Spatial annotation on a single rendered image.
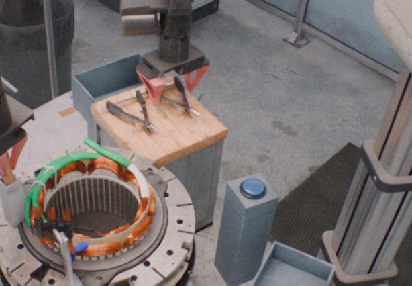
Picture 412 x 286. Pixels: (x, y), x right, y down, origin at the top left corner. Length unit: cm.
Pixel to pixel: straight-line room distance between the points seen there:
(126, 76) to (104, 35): 206
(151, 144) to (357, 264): 44
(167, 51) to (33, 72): 153
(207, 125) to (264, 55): 220
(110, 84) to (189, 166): 30
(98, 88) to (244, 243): 47
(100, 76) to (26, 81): 132
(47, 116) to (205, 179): 57
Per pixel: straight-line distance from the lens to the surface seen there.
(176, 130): 114
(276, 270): 99
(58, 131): 157
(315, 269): 99
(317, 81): 321
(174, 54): 109
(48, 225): 78
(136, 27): 105
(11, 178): 88
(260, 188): 108
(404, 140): 93
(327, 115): 300
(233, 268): 120
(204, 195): 126
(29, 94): 266
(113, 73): 133
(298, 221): 244
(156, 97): 113
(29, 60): 254
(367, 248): 109
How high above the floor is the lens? 181
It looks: 43 degrees down
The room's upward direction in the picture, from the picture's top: 6 degrees clockwise
